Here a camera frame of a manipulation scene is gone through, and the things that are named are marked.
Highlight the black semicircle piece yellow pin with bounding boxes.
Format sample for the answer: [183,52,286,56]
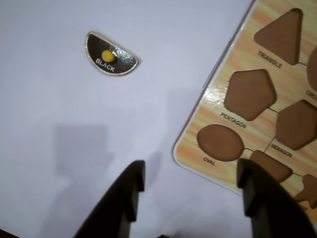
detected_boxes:
[84,31,139,76]

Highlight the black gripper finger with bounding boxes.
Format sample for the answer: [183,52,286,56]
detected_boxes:
[73,160,146,238]
[236,158,317,238]

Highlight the wooden shape puzzle board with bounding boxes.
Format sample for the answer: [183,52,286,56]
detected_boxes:
[172,0,317,219]

